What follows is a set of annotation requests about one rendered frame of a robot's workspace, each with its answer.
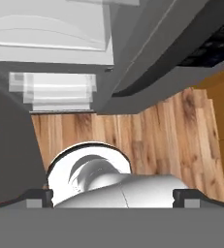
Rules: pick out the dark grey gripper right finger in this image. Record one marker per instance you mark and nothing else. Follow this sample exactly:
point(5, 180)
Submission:
point(185, 195)

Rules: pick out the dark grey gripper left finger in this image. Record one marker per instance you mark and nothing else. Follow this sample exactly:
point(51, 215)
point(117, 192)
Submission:
point(39, 195)

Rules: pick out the orange wooden cabinet door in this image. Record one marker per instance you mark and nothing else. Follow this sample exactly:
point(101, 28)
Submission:
point(223, 151)

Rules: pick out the black speckled surface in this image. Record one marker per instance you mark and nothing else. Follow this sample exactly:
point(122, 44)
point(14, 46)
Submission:
point(213, 45)

